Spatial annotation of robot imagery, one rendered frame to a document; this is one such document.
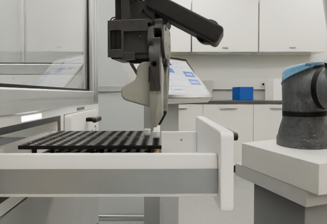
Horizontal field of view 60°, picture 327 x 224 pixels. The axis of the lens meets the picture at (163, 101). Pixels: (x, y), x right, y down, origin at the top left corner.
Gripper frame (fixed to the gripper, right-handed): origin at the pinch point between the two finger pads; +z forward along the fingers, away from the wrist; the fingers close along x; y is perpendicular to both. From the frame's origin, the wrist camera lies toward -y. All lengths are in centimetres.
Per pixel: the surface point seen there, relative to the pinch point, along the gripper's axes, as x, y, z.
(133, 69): -88, 28, -15
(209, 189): 1.6, -7.1, 10.0
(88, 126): -39.2, 28.9, 6.3
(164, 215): -105, 16, 61
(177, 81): -108, 9, -10
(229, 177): 2.8, -9.8, 7.8
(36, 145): 1.7, 19.4, 4.5
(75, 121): -26.4, 26.8, 3.7
